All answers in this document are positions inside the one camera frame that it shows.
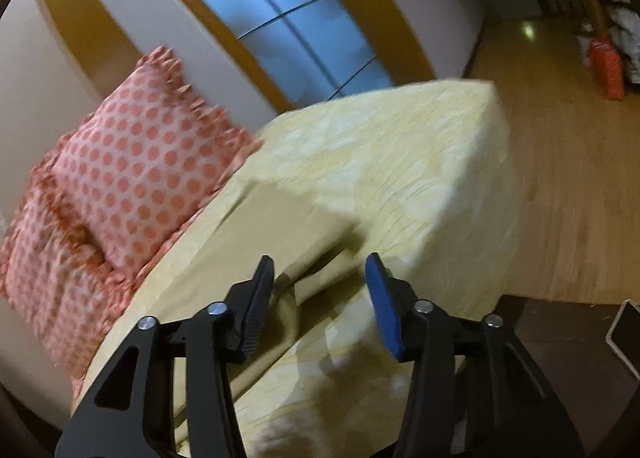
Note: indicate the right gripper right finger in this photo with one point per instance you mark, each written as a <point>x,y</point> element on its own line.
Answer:
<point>475,390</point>

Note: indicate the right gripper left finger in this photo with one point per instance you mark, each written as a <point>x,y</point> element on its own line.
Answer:
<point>129,409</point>

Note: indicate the beige khaki pants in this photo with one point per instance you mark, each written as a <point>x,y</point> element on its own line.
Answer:
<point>311,354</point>

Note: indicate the pink polka dot pillow rear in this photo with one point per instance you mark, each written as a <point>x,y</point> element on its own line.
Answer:
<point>57,279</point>

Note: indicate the pink polka dot pillow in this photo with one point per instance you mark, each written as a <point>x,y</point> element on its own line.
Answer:
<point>152,154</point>
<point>57,279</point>

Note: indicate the pink polka dot pillow front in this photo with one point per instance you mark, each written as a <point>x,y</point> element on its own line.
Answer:
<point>152,154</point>

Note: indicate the yellow patterned bed cover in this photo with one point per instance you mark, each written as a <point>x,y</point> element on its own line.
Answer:
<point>425,171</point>

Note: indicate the orange bag on floor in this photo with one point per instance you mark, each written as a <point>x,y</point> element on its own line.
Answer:
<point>607,68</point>

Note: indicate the blue glass window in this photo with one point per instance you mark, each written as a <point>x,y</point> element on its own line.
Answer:
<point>313,50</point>

